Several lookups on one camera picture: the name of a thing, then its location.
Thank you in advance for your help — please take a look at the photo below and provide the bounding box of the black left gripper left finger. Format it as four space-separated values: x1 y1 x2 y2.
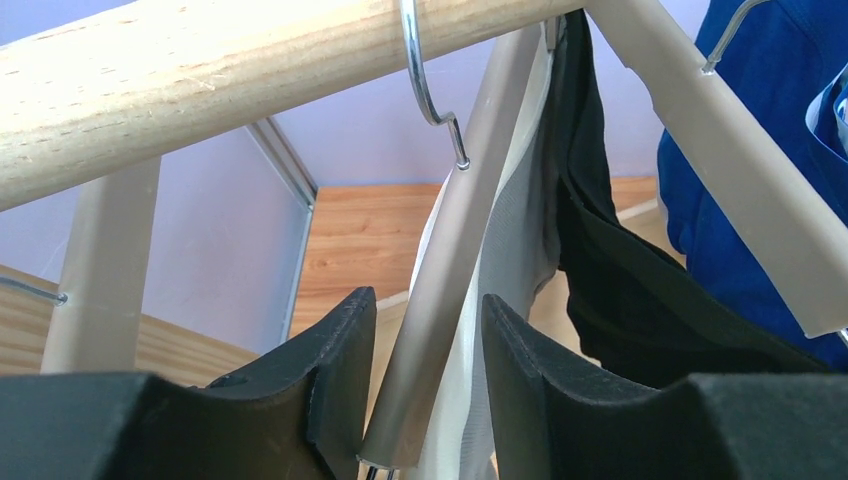
1 287 376 479

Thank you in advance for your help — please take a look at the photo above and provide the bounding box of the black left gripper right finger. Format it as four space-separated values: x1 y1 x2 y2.
481 295 847 479

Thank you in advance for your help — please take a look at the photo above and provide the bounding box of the beige clip hanger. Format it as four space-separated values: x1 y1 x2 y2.
359 23 543 475

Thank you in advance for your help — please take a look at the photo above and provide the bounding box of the grey white underwear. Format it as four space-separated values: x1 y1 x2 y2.
399 37 559 479

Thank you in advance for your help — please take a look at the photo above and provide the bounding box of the black underwear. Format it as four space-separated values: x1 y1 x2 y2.
542 10 826 388

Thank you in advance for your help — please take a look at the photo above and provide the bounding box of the empty beige hanger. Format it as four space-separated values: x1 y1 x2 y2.
1 157 161 376

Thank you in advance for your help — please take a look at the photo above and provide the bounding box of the beige hanger with blue underwear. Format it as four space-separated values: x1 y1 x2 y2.
585 1 847 339

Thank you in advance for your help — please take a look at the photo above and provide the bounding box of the blue underwear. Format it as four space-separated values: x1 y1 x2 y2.
658 1 847 372

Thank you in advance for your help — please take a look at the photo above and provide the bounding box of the wooden clothes rack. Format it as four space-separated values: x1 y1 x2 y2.
0 0 588 213

